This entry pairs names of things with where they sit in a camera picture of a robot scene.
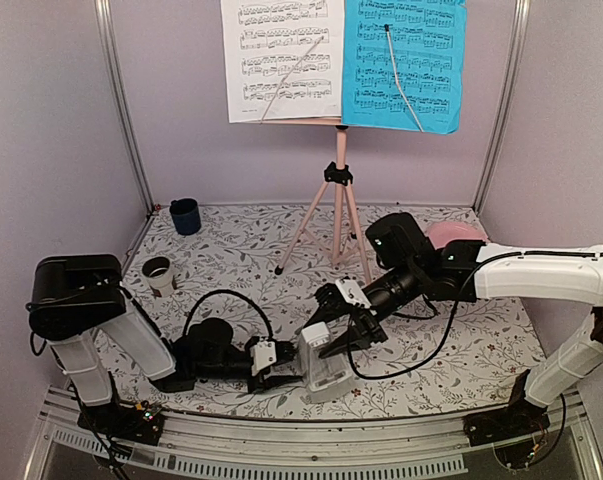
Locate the white metronome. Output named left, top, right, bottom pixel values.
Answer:
left=298, top=322, right=355, bottom=404

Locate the pink music stand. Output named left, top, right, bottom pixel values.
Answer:
left=251, top=115, right=366, bottom=265

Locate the sheet music paper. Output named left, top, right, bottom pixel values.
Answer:
left=220, top=0, right=345, bottom=123

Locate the blue cloth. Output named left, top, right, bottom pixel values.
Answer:
left=341, top=0, right=467, bottom=135

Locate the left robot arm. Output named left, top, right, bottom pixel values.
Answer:
left=26, top=254, right=302, bottom=434

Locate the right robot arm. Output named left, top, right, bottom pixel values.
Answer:
left=307, top=212, right=603, bottom=436

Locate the pink plate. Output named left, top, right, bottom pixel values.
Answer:
left=425, top=221, right=488, bottom=249

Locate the paper coffee cup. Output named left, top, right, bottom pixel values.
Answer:
left=142, top=256, right=177, bottom=298

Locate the dark blue cup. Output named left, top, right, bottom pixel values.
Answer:
left=169, top=198, right=201, bottom=236

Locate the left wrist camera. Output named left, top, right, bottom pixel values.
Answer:
left=249, top=339, right=280, bottom=376

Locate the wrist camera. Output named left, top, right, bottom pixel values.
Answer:
left=315, top=279, right=372, bottom=309
left=249, top=339, right=280, bottom=376

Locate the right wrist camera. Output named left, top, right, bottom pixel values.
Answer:
left=315, top=279, right=372, bottom=309

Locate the left camera cable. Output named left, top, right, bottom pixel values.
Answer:
left=182, top=289, right=275, bottom=346

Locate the front aluminium rail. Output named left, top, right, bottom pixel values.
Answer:
left=23, top=387, right=603, bottom=480

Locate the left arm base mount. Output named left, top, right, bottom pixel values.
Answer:
left=78, top=402, right=165, bottom=446

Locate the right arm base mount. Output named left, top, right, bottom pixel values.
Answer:
left=463, top=404, right=550, bottom=471

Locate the right aluminium post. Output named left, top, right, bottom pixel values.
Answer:
left=472, top=0, right=531, bottom=216

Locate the aluminium post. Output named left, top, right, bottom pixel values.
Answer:
left=472, top=0, right=531, bottom=216
left=94, top=0, right=154, bottom=215

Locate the left aluminium post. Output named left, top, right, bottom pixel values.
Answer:
left=94, top=0, right=154, bottom=215

